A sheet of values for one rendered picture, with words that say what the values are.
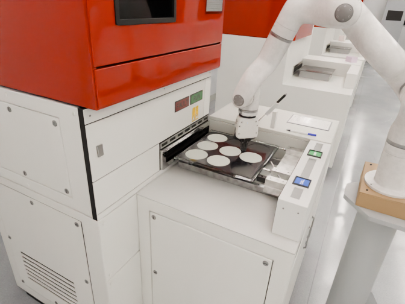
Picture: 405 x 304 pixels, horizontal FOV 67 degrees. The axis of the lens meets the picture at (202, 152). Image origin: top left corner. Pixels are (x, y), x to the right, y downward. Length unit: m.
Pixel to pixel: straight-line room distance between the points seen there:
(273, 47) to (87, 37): 0.67
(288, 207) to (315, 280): 1.18
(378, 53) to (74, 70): 0.94
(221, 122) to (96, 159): 0.80
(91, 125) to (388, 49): 0.97
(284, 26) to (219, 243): 0.81
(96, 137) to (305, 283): 1.58
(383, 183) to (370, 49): 0.51
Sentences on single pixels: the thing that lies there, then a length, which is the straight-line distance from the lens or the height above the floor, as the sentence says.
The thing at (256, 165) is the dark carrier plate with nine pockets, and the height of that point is 0.90.
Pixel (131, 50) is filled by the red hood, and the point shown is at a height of 1.37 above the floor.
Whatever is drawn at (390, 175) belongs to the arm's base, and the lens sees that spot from 1.35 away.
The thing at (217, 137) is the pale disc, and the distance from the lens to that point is 1.54.
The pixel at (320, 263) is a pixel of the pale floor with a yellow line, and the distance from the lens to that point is 2.28.
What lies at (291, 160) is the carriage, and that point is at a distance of 1.44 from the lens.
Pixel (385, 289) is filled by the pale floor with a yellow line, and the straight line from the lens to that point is 2.31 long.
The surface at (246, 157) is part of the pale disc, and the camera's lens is 1.37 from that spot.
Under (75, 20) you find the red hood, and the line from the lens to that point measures 0.88.
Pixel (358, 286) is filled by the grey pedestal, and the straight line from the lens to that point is 1.65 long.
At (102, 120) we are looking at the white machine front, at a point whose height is 1.17.
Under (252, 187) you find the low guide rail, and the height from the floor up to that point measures 0.84.
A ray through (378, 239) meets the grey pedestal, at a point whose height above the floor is 0.68.
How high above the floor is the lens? 1.51
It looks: 26 degrees down
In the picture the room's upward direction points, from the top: 3 degrees clockwise
